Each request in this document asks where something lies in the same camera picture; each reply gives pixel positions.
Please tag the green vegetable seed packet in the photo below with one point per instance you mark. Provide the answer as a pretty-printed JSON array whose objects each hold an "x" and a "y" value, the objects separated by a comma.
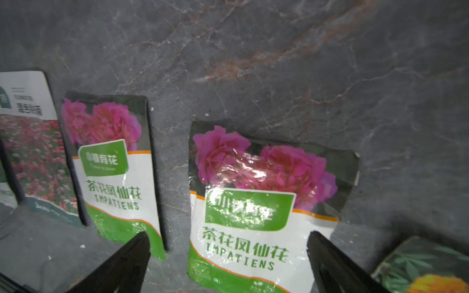
[{"x": 8, "y": 198}]

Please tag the mixed flowers seed packet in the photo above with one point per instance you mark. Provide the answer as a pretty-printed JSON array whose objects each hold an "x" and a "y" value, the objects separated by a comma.
[{"x": 32, "y": 140}]

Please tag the large marigold seed packet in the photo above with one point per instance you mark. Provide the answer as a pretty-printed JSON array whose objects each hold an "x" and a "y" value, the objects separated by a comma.
[{"x": 422, "y": 266}]

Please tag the impatiens pink flower packet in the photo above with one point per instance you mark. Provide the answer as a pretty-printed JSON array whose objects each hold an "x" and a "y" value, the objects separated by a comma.
[{"x": 254, "y": 204}]

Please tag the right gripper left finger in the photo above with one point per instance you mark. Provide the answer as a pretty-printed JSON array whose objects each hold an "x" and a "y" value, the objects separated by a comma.
[{"x": 123, "y": 272}]

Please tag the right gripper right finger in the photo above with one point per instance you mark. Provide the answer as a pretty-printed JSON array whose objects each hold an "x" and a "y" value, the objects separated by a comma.
[{"x": 334, "y": 272}]

